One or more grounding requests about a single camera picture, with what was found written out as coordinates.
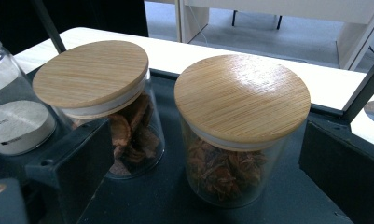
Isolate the wooden-lid jar of dried flowers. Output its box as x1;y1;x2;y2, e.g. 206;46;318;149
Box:
173;53;312;209

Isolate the black curtain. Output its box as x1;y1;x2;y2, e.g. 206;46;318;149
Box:
0;0;150;56

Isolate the steel-lid glass jar white powder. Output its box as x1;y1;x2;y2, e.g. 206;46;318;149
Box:
0;27;58;157

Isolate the wooden-lid jar of brown slices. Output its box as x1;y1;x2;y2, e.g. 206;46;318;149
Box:
32;39;166;181

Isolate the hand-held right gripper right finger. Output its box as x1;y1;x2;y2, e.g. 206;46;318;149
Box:
298;119;374;224

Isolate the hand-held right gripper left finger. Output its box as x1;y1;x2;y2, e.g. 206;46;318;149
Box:
24;118;115;224

